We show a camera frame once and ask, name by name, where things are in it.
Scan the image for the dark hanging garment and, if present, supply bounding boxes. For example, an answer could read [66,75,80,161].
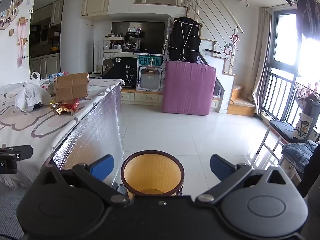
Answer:
[296,0,320,42]

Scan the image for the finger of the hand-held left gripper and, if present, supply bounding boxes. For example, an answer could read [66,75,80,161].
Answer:
[0,144,33,161]

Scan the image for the blue jeans pile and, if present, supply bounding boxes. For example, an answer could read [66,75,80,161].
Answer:
[281,140,320,167]

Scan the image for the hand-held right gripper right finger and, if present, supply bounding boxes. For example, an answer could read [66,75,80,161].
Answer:
[195,154,290,205]

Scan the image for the blue plastic snack bag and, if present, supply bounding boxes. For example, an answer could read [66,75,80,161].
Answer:
[41,71,70,85]

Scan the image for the teal letter sign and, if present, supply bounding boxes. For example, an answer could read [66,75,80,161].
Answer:
[137,54,163,66]

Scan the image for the dark cloth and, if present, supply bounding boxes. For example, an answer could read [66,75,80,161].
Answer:
[297,145,320,198]

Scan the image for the black vest with white trim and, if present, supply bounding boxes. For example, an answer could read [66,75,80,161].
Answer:
[168,17,202,62]

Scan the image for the yellow plastic waste bin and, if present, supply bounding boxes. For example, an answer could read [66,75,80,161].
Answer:
[121,150,185,197]

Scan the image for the white folding chair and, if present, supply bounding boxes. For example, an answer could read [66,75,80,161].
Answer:
[256,119,310,163]

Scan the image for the pink wall hanger decoration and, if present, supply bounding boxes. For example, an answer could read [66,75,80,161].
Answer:
[16,17,28,67]

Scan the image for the beige curtain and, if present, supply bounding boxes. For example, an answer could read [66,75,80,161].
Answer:
[251,7,275,117]

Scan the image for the cream kitchen wall cabinet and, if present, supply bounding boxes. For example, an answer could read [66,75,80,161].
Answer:
[31,0,65,27]

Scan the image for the metal stair railing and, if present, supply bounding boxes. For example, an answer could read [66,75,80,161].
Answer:
[185,0,244,71]

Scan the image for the brown cardboard box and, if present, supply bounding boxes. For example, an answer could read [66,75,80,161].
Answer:
[54,72,90,103]

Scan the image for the shelf with bottles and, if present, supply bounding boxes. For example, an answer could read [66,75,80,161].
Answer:
[111,21,167,55]

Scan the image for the wooden staircase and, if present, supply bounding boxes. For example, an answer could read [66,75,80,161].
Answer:
[200,39,258,117]

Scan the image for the black shelf rack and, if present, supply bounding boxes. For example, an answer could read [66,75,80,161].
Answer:
[125,27,143,53]

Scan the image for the dark framed window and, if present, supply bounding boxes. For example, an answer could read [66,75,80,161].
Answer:
[271,9,320,80]

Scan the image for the white plastic bag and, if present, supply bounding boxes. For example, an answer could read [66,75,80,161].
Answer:
[15,72,53,113]

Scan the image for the purple folded mattress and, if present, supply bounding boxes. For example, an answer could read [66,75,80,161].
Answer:
[162,60,217,116]

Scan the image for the cream low drawer cabinet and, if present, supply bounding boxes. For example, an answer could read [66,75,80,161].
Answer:
[121,87,227,113]

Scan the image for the cartoon tote bag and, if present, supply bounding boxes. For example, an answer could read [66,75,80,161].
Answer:
[295,112,316,140]

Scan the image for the cream kitchen base cabinet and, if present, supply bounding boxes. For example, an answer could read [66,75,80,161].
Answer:
[29,56,61,79]

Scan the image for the red snack packet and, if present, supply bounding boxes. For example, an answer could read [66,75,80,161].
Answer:
[55,98,80,116]

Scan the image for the white shelf rack with bottles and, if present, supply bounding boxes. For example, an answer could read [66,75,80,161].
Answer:
[104,33,125,53]

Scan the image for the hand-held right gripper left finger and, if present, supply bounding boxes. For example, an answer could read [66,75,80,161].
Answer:
[37,154,129,205]

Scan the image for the black chalkboard sign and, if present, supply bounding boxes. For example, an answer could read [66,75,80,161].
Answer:
[101,56,138,88]

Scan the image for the wall photo collage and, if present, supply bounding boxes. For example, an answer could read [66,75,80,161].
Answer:
[0,0,22,30]

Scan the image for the wire basket with flowers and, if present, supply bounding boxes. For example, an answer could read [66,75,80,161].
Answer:
[295,80,320,105]

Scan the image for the black window guard rail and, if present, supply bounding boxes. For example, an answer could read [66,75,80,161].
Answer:
[261,66,300,128]

